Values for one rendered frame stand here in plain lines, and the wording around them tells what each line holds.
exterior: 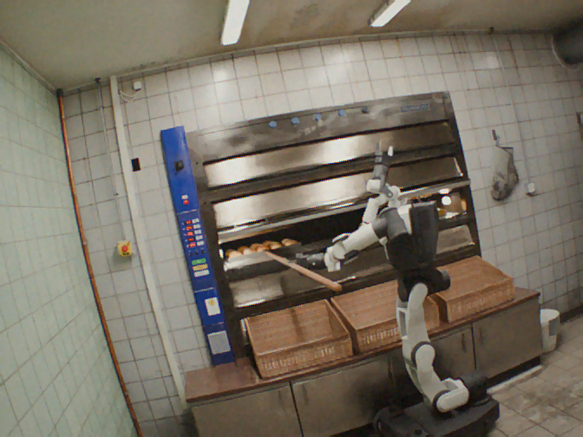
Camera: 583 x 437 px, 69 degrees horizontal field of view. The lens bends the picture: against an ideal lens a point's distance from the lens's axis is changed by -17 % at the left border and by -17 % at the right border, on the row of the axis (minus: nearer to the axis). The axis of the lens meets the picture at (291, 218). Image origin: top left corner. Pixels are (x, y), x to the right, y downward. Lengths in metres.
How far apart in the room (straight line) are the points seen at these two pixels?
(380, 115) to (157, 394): 2.46
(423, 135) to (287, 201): 1.10
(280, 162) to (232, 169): 0.32
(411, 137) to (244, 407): 2.14
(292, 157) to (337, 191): 0.37
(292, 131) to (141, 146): 1.00
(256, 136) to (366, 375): 1.66
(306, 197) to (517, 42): 2.29
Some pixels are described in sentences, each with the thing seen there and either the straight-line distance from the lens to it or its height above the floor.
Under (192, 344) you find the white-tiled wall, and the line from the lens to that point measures 3.30.
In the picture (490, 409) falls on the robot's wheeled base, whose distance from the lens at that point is 2.90.
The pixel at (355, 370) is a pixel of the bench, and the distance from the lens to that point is 2.94.
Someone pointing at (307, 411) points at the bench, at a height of 0.32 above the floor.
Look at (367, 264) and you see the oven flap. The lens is 3.40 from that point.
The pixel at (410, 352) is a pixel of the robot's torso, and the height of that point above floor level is 0.65.
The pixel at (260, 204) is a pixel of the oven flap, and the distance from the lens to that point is 3.22.
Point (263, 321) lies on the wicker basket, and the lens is 3.25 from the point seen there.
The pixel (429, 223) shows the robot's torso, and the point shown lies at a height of 1.31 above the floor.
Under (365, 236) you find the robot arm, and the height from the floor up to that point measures 1.32.
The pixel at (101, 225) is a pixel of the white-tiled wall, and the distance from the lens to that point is 3.25.
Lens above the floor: 1.59
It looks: 3 degrees down
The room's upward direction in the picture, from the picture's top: 12 degrees counter-clockwise
